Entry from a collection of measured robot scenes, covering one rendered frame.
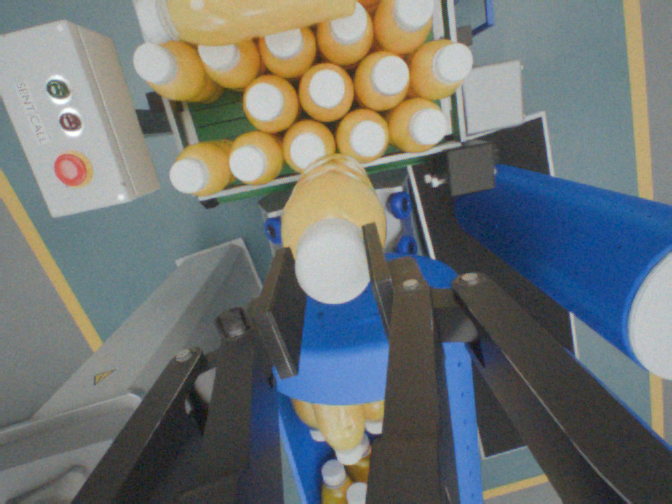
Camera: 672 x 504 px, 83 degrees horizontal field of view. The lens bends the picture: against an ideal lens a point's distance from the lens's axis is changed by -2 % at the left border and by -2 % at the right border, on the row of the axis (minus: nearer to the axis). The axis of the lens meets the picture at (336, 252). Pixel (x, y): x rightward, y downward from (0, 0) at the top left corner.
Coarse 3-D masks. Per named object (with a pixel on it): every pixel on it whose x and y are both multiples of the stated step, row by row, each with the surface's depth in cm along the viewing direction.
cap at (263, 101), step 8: (256, 88) 43; (264, 88) 43; (272, 88) 43; (248, 96) 43; (256, 96) 43; (264, 96) 43; (272, 96) 43; (280, 96) 44; (248, 104) 43; (256, 104) 43; (264, 104) 43; (272, 104) 43; (280, 104) 43; (256, 112) 43; (264, 112) 44; (272, 112) 44
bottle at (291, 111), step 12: (252, 84) 46; (276, 84) 46; (288, 84) 48; (288, 96) 47; (288, 108) 47; (300, 108) 55; (252, 120) 48; (264, 120) 46; (276, 120) 47; (288, 120) 48; (276, 132) 51
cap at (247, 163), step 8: (240, 152) 45; (248, 152) 45; (256, 152) 45; (232, 160) 45; (240, 160) 45; (248, 160) 45; (256, 160) 45; (232, 168) 45; (240, 168) 45; (248, 168) 45; (256, 168) 45; (240, 176) 46; (248, 176) 46; (256, 176) 46
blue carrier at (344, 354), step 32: (416, 256) 59; (320, 320) 46; (352, 320) 44; (320, 352) 40; (352, 352) 39; (384, 352) 39; (448, 352) 43; (288, 384) 43; (320, 384) 41; (352, 384) 40; (384, 384) 40; (448, 384) 44; (288, 416) 60; (288, 448) 55; (320, 448) 70; (320, 480) 70; (480, 480) 56
